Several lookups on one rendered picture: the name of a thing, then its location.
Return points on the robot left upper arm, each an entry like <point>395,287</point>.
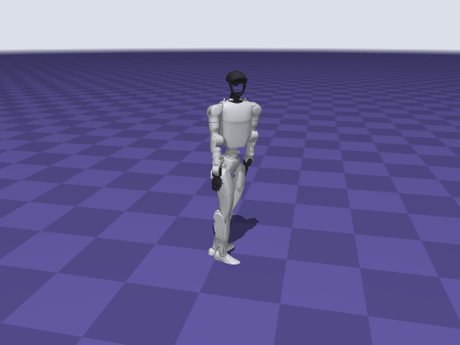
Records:
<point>256,111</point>

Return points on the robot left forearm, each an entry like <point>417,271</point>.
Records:
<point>249,153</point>

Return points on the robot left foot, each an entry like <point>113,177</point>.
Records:
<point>211,251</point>

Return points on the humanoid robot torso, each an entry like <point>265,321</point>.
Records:
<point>234,127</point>

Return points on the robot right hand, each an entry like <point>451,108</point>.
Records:
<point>216,181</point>

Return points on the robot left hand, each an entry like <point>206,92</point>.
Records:
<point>249,161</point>

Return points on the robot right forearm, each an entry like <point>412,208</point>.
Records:
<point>216,156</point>

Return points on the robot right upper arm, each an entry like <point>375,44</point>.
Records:
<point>213,113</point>

